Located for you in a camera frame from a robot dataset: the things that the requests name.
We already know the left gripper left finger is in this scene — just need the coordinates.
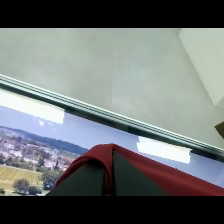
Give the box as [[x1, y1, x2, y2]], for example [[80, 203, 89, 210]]
[[46, 158, 108, 197]]

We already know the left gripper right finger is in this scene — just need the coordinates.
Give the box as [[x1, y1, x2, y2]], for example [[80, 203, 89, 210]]
[[112, 150, 168, 197]]

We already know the red garment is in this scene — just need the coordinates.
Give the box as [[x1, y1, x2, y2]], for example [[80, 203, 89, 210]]
[[53, 143, 224, 197]]

